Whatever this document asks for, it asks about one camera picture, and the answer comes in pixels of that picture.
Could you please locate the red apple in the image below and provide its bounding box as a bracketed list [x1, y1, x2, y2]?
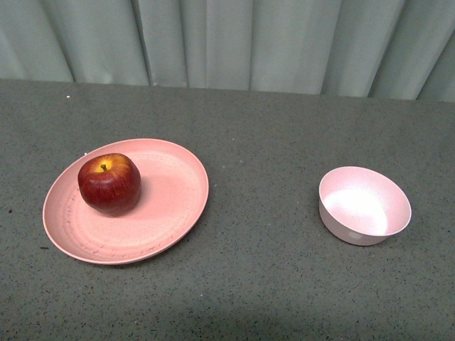
[77, 153, 141, 216]

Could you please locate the pink round plate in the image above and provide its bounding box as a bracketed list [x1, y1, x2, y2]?
[43, 139, 209, 265]

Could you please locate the light pink bowl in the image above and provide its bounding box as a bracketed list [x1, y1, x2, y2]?
[318, 166, 412, 247]

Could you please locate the white pleated curtain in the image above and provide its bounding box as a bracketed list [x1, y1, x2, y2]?
[1, 1, 454, 102]

